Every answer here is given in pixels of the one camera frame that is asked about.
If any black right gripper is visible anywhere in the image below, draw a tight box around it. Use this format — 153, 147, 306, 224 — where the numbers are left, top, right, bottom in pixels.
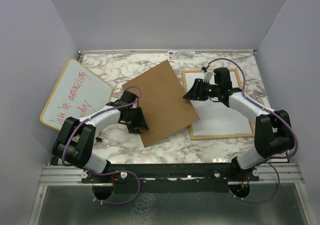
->
182, 78, 220, 102

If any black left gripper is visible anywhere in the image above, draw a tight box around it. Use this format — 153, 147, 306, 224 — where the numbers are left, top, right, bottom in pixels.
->
123, 107, 149, 134

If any light wooden picture frame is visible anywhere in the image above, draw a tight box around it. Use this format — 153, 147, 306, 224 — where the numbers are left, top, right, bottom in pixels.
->
182, 68, 255, 140

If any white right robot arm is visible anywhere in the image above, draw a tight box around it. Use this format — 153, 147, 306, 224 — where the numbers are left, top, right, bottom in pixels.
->
183, 67, 296, 181

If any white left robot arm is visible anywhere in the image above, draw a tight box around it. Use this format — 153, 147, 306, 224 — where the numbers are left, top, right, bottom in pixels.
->
52, 89, 149, 183

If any white sticker label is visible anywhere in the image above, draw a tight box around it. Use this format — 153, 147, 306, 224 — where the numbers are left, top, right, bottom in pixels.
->
166, 50, 196, 61

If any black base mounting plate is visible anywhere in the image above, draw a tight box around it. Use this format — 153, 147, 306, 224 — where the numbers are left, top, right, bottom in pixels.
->
81, 163, 259, 194

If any yellow-rimmed whiteboard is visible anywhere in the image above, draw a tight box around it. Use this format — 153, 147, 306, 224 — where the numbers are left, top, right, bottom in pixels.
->
40, 58, 113, 131

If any white block at table edge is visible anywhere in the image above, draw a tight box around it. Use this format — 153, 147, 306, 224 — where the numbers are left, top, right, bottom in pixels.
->
261, 97, 270, 108

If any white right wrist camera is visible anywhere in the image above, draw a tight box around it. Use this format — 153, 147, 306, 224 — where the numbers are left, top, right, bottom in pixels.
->
201, 65, 214, 83

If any aluminium back rail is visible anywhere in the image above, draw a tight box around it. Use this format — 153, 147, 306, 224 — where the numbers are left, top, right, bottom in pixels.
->
78, 49, 255, 55

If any aluminium rail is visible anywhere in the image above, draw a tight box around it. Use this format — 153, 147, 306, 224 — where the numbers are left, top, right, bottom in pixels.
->
38, 162, 305, 186
78, 49, 255, 55

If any aluminium front rail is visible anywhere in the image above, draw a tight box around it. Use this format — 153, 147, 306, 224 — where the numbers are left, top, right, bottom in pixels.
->
38, 162, 305, 186

